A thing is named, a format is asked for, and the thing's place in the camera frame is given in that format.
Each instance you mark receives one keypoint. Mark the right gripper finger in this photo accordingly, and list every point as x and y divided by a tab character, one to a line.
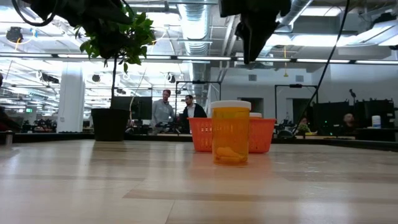
256	34

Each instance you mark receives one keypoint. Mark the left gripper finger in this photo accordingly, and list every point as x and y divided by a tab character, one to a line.
112	40

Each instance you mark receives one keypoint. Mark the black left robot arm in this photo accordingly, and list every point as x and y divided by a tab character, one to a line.
49	7

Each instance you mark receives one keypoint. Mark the orange plastic basket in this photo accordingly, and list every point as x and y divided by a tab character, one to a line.
200	135

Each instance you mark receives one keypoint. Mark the long ceiling light strip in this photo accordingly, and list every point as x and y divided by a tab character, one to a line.
25	55
93	56
376	62
323	61
273	59
203	58

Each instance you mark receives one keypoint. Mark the black round ceiling fixture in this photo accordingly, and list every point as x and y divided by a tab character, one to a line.
172	78
14	35
96	78

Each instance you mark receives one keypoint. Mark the white column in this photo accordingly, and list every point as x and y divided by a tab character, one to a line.
71	99

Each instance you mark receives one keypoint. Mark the black computer monitor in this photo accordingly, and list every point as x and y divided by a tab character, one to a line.
329	115
140	107
376	107

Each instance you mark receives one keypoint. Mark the green plant in black pot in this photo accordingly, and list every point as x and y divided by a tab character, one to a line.
110	124

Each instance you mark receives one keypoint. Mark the person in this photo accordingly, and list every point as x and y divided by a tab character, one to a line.
194	112
161	113
303	120
349	118

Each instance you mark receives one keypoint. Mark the white canister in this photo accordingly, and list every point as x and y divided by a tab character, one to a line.
376	122

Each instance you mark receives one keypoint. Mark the silver ventilation duct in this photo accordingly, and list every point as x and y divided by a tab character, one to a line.
295	9
196	25

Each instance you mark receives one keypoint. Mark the black aluminium table frame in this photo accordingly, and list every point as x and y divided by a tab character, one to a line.
46	137

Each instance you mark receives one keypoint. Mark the grey metal post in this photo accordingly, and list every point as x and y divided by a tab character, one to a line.
8	138

